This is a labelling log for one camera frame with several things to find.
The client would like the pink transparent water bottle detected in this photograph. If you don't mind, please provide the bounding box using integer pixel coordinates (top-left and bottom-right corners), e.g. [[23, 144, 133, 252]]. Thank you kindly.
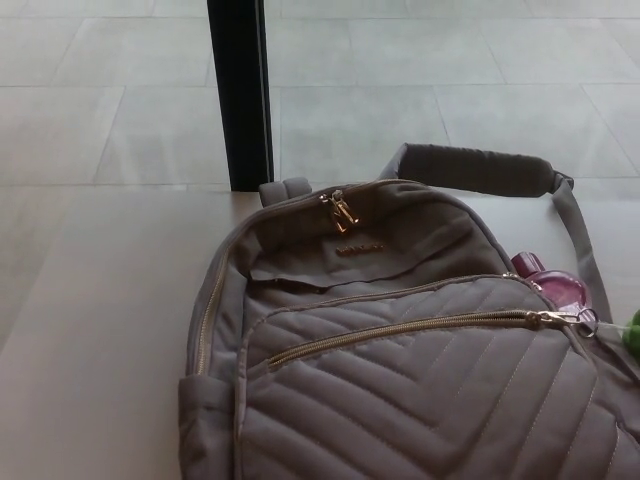
[[510, 251, 592, 322]]

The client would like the green plush keychain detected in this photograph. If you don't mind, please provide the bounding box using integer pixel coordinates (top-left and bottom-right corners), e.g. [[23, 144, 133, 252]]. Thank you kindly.
[[575, 306, 640, 362]]

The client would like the grey quilted backpack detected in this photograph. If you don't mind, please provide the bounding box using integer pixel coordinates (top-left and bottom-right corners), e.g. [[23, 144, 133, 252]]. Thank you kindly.
[[177, 142, 640, 480]]

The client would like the black vertical post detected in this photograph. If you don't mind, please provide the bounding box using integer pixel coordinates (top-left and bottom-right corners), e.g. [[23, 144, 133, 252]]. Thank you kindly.
[[205, 0, 276, 194]]

